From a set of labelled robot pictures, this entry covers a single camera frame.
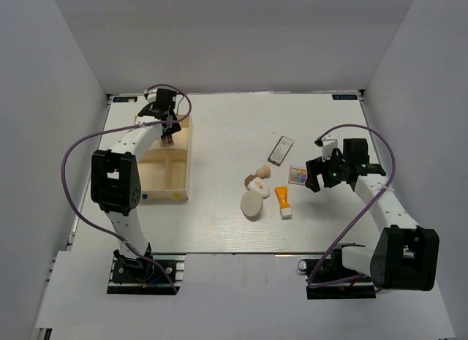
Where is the small colourful eyeshadow palette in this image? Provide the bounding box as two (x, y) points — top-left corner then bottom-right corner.
(288, 165), (307, 186)

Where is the purple cable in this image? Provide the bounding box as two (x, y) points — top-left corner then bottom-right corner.
(306, 124), (398, 292)
(61, 83), (193, 295)

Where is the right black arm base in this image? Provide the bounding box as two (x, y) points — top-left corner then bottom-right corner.
(306, 258), (377, 300)

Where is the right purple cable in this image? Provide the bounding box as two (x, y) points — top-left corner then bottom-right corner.
(306, 124), (398, 292)

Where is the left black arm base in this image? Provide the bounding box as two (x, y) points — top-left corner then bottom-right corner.
(107, 254), (186, 295)

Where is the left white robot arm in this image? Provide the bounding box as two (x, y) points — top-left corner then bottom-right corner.
(91, 88), (181, 282)

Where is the round beige powder puff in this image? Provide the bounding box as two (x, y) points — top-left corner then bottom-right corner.
(240, 191), (263, 220)

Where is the white bottle gold cap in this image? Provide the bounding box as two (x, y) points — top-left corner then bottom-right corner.
(244, 175), (270, 199)

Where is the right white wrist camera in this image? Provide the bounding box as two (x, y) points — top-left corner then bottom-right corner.
(314, 135), (338, 162)

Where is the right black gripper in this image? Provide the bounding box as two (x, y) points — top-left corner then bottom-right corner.
(306, 148), (350, 192)

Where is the right blue table sticker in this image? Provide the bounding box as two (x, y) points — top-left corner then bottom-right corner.
(331, 94), (358, 101)

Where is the gold eyeshadow palette white label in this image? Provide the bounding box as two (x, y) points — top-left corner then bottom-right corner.
(268, 136), (294, 166)

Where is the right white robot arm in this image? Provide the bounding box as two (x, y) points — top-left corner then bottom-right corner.
(304, 135), (439, 291)

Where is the wooden divided organizer box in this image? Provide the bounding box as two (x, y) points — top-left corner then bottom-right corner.
(138, 115), (192, 203)

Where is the beige makeup sponge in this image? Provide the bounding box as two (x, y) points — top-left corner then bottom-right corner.
(255, 165), (271, 178)

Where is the blue table sticker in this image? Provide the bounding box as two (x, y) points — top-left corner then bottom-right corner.
(331, 94), (358, 101)
(113, 96), (137, 103)

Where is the left blue table sticker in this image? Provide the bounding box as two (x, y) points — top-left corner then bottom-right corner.
(113, 96), (137, 103)

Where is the orange tube white cap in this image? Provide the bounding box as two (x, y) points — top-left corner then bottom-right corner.
(274, 186), (293, 219)

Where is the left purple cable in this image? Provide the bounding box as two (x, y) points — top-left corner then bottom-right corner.
(61, 83), (193, 295)

